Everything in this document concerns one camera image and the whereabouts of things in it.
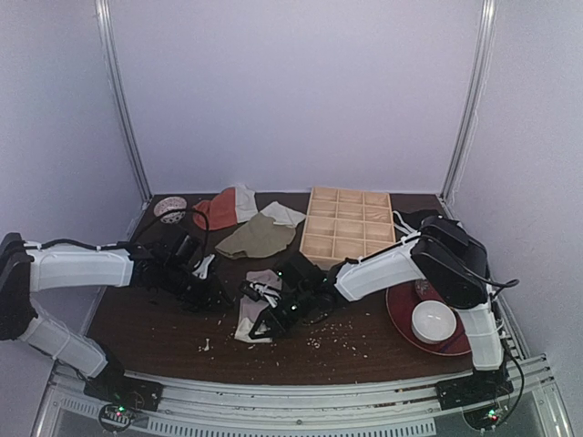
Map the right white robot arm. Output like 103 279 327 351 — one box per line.
240 216 519 409

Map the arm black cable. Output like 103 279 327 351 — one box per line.
468 268 525 411
40 207 210 256

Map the wooden compartment tray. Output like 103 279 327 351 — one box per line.
300 187 396 269

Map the left aluminium frame post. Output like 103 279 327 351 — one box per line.
94 0 154 210

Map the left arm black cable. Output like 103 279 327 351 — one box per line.
40 207 210 256

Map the small patterned bowl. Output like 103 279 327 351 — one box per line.
154 196 188 224

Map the red floral dish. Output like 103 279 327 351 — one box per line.
414 279 433 300

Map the mauve and cream underwear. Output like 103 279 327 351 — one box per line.
234 269 282 344

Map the aluminium frame post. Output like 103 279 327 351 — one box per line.
94 0 154 210
440 0 497 208

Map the white bowl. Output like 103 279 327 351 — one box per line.
411 300 457 344

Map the orange underwear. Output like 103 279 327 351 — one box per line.
193 185 258 231

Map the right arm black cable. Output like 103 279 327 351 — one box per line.
468 268 525 411

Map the round red tray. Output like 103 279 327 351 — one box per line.
385 280 471 357

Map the right aluminium frame post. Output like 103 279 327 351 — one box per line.
440 0 497 208

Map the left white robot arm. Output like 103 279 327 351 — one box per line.
1 227 232 401

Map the olive green underwear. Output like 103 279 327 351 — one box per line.
215 201 306 259

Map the front aluminium rail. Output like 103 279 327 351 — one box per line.
49 354 555 437

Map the black and white garment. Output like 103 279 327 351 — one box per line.
393 209 465 238

